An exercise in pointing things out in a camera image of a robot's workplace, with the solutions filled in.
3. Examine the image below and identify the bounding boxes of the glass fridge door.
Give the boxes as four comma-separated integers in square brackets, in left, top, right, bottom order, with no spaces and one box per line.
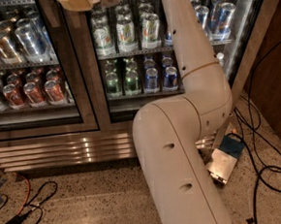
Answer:
[59,0,281,135]
[0,0,98,143]

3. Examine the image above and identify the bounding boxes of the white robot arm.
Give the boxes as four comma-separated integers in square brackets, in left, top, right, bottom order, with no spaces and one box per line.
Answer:
[57,0,233,224]

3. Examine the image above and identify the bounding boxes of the stainless fridge bottom grille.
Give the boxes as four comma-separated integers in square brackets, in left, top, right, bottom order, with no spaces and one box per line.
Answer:
[0,120,230,174]

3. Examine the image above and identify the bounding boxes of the white green soda can left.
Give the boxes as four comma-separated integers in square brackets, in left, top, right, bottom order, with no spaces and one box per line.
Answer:
[92,20,115,55]

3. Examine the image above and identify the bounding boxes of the white green soda can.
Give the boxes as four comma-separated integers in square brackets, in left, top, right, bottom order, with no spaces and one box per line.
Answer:
[141,13,160,49]
[92,20,115,55]
[116,17,137,52]

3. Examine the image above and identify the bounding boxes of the silver blue tall can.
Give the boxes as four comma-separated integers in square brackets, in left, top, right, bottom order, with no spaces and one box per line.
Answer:
[15,25,49,63]

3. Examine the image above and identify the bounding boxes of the white green soda can middle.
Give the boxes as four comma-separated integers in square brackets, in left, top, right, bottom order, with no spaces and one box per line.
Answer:
[116,17,137,52]

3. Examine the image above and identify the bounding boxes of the gold silver can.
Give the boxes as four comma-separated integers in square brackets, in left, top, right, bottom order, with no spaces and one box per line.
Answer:
[0,30,26,66]

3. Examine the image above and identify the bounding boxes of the white green soda can right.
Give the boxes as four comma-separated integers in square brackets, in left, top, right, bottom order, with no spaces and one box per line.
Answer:
[141,13,160,49]

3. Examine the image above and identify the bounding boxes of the red cola can right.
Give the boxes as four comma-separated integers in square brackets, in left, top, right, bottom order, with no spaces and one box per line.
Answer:
[45,80,67,105]

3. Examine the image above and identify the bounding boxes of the red cola can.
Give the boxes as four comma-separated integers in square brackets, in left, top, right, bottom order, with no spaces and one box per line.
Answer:
[23,81,47,106]
[45,80,67,105]
[3,84,27,109]

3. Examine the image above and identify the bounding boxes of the red cola can middle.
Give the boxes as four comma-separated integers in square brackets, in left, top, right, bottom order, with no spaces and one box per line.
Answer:
[23,81,47,106]

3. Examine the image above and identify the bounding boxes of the blue silver energy can left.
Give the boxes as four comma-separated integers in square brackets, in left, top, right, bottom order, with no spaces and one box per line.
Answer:
[165,30,173,47]

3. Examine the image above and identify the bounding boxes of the blue silver energy can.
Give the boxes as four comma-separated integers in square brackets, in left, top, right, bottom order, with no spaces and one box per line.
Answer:
[195,5,209,28]
[210,2,235,41]
[165,30,173,47]

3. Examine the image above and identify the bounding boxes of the blue soda can left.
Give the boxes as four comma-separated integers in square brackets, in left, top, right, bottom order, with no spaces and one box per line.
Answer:
[144,68,159,93]

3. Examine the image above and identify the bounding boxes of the blue soda can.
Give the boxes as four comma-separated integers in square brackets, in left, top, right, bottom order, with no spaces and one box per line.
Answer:
[163,66,178,91]
[144,68,159,93]

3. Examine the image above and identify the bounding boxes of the red cola can left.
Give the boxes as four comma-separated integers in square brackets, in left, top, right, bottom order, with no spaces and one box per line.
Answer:
[3,84,27,109]

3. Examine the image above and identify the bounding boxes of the blue soda can middle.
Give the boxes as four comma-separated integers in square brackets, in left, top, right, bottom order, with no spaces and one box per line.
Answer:
[163,66,178,91]

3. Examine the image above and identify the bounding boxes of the blue silver energy can middle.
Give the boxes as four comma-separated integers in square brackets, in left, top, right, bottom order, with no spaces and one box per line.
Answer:
[195,5,209,28]

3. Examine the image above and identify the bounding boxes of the blue silver energy can right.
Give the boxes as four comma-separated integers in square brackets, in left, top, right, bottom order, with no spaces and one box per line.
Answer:
[210,2,235,41]

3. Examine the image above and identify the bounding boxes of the clear water bottle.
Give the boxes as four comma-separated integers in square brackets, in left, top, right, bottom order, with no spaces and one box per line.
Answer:
[217,52,225,67]

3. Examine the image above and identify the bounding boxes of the blue pad on floor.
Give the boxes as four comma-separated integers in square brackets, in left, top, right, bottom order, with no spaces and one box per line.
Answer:
[219,136,244,159]

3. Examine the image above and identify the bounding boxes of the brown wooden cabinet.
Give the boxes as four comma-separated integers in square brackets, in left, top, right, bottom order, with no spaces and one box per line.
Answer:
[244,0,281,140]

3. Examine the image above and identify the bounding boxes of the orange cable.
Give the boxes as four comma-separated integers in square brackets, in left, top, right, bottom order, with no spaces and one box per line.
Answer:
[0,171,35,224]

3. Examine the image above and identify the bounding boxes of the black cable with adapter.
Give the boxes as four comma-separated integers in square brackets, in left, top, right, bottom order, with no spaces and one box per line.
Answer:
[0,179,62,224]

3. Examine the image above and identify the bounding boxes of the black cable bundle right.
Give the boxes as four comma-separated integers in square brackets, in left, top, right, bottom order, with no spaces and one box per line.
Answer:
[228,38,281,224]

